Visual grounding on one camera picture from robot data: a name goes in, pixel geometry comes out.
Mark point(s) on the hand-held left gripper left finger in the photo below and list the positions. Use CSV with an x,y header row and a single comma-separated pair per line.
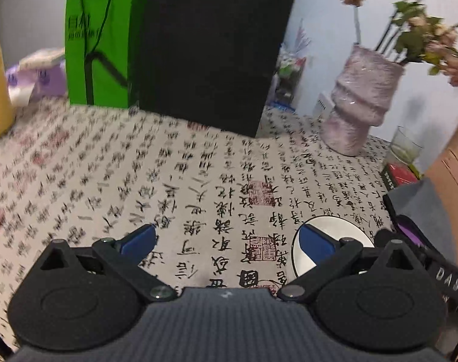
x,y
138,239

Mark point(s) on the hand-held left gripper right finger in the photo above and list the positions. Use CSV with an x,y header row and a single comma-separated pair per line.
x,y
315,243

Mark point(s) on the white plate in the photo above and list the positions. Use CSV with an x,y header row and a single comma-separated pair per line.
x,y
338,229

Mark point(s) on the calligraphy printed tablecloth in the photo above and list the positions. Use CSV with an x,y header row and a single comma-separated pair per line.
x,y
176,181

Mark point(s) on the grey and purple cloth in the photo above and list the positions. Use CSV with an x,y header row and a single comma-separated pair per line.
x,y
413,200

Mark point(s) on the pink hard suitcase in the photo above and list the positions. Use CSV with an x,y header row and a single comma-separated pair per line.
x,y
455,181

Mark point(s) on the red and green box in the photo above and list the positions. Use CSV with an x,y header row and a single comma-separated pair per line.
x,y
397,171

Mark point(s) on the clear drinking glass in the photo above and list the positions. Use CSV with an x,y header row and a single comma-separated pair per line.
x,y
402,147

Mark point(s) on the pink textured vase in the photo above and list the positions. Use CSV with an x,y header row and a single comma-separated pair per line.
x,y
357,98

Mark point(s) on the purple tissue pack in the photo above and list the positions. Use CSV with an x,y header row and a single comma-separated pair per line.
x,y
44,85

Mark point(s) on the green paper bag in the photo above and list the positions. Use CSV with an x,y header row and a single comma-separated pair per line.
x,y
116,45

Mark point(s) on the flat white box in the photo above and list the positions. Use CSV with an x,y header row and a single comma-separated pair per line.
x,y
44,57

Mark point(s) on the black paper bag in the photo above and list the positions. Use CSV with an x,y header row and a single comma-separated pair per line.
x,y
214,45

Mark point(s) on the dried pink roses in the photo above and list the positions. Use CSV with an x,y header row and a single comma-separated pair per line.
x,y
413,37

